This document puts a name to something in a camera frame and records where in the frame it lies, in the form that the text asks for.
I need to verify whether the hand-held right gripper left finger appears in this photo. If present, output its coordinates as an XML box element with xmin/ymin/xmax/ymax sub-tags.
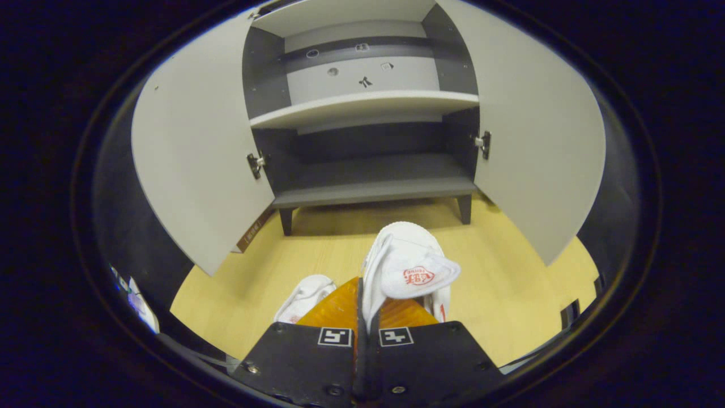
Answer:
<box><xmin>232</xmin><ymin>277</ymin><xmax>363</xmax><ymax>408</ymax></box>

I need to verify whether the white shoe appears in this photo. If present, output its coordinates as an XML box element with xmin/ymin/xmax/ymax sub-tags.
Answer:
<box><xmin>361</xmin><ymin>221</ymin><xmax>462</xmax><ymax>335</ymax></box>
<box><xmin>274</xmin><ymin>274</ymin><xmax>338</xmax><ymax>325</ymax></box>

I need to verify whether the black backdrop cloth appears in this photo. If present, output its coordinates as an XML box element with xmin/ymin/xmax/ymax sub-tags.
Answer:
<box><xmin>91</xmin><ymin>79</ymin><xmax>643</xmax><ymax>341</ymax></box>

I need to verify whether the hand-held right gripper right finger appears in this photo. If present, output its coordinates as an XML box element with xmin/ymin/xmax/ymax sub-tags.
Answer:
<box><xmin>365</xmin><ymin>295</ymin><xmax>505</xmax><ymax>404</ymax></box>

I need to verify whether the grey cabinet door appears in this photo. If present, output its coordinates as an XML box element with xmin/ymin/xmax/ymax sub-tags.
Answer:
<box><xmin>131</xmin><ymin>8</ymin><xmax>276</xmax><ymax>277</ymax></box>
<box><xmin>436</xmin><ymin>0</ymin><xmax>607</xmax><ymax>267</ymax></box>

